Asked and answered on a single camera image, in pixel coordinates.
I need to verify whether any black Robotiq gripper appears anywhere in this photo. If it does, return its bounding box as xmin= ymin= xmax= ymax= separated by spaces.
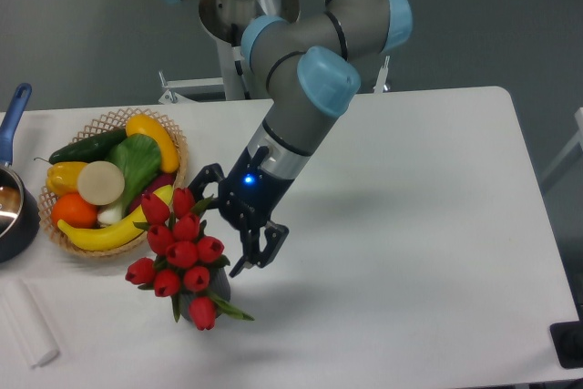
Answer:
xmin=188 ymin=146 xmax=292 ymax=278

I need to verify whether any red tulip bouquet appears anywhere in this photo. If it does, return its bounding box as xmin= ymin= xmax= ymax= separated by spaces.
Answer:
xmin=125 ymin=189 xmax=253 ymax=331

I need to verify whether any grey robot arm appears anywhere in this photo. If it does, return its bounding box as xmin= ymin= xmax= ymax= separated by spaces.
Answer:
xmin=166 ymin=0 xmax=413 ymax=274

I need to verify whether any dark grey ribbed vase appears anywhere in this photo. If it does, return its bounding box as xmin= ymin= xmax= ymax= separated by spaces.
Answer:
xmin=179 ymin=268 xmax=231 ymax=322

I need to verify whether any purple eggplant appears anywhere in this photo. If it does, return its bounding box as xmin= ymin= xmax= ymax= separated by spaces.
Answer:
xmin=127 ymin=173 xmax=176 ymax=214

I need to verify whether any green bok choy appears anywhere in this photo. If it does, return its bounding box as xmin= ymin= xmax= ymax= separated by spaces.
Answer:
xmin=97 ymin=134 xmax=161 ymax=227

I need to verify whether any yellow squash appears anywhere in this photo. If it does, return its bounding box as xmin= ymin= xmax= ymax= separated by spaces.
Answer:
xmin=126 ymin=114 xmax=179 ymax=173

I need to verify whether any long yellow banana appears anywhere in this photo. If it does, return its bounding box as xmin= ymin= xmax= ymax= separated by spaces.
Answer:
xmin=57 ymin=206 xmax=147 ymax=253

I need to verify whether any beige round disc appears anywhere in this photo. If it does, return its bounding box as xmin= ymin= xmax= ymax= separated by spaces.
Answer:
xmin=77 ymin=161 xmax=125 ymax=206

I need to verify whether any woven wicker basket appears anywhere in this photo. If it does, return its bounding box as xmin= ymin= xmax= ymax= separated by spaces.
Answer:
xmin=37 ymin=107 xmax=189 ymax=259

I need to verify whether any dark green cucumber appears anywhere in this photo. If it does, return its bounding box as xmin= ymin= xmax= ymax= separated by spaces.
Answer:
xmin=35 ymin=128 xmax=127 ymax=165

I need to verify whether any orange fruit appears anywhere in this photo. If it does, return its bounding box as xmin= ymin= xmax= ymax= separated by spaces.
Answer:
xmin=51 ymin=193 xmax=97 ymax=229

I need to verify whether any yellow bell pepper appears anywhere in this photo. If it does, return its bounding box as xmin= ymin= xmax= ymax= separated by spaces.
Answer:
xmin=46 ymin=161 xmax=87 ymax=197

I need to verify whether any white rolled cloth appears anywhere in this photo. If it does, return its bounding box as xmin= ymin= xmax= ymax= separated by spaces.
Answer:
xmin=1 ymin=279 xmax=60 ymax=369

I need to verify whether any black device at edge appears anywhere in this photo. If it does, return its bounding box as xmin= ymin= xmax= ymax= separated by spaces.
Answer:
xmin=549 ymin=321 xmax=582 ymax=369

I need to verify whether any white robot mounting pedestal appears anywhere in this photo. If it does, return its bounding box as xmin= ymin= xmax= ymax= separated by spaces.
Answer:
xmin=159 ymin=0 xmax=391 ymax=105

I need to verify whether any dark saucepan blue handle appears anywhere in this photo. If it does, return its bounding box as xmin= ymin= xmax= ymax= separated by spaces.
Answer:
xmin=1 ymin=83 xmax=39 ymax=263

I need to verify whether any white furniture frame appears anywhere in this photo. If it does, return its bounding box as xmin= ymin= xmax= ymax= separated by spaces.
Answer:
xmin=539 ymin=107 xmax=582 ymax=194

